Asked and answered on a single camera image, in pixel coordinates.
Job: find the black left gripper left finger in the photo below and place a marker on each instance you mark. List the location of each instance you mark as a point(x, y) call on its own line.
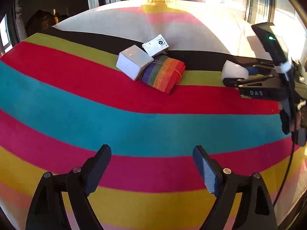
point(47, 209)

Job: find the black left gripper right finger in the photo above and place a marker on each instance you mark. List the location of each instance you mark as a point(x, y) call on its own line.
point(255, 210)

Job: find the striped colourful blanket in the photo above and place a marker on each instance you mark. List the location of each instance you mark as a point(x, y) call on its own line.
point(62, 98)

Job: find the white printed small box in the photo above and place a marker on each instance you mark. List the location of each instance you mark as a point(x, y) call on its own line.
point(155, 46)

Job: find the white cube box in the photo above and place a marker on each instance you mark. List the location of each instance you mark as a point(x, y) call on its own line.
point(133, 62)

